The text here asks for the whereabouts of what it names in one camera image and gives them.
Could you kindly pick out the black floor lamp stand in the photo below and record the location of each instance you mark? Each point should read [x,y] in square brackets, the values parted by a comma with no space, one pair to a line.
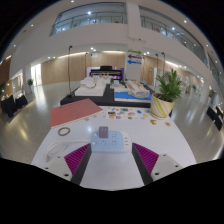
[69,73]
[156,70]
[163,63]

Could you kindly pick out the group of black chairs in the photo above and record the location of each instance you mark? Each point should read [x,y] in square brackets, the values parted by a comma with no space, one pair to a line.
[11,104]

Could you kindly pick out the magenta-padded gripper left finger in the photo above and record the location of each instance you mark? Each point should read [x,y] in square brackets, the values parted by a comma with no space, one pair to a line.
[77,159]

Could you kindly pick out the white pillar with arrow signs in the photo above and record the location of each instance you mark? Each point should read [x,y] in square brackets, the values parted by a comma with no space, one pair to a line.
[134,68]

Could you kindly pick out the potted plant in striped pot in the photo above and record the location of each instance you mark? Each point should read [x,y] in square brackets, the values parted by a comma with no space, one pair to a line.
[160,106]

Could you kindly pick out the flat pink board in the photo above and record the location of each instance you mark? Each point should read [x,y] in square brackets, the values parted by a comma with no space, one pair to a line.
[75,112]

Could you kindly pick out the small distant potted plant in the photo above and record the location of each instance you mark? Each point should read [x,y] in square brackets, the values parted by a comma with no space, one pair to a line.
[30,82]

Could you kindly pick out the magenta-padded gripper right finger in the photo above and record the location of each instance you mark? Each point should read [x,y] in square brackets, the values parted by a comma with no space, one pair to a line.
[146,159]

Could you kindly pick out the building model on blue base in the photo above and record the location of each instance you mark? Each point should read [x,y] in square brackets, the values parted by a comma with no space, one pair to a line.
[131,95]

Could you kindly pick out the colourful sticker sheet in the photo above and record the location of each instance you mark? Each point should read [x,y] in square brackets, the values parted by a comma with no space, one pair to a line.
[120,113]

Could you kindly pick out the small orange wooden piece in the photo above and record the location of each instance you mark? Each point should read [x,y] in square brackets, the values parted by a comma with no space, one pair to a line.
[153,122]

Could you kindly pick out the small round tan disc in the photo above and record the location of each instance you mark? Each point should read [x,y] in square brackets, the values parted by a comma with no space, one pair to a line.
[167,124]

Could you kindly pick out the black lounge seats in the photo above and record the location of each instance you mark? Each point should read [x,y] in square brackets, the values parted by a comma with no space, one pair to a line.
[215,116]

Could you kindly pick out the small blue sticker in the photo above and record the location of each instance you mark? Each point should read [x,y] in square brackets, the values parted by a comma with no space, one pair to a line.
[139,111]

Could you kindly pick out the low black display platform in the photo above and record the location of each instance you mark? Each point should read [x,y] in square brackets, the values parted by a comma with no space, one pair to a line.
[108,98]

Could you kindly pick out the small yellow sticker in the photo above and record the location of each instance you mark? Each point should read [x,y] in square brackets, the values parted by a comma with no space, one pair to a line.
[146,115]

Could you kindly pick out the small purple-grey charger block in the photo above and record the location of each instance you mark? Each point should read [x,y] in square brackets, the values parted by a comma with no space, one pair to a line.
[103,132]

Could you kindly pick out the light blue power strip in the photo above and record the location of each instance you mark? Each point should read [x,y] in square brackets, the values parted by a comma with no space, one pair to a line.
[115,144]

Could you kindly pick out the black piano with purple screen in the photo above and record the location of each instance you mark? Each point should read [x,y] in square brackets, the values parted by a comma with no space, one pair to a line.
[105,70]

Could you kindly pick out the white architectural model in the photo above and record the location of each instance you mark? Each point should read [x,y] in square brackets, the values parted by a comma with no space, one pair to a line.
[89,88]

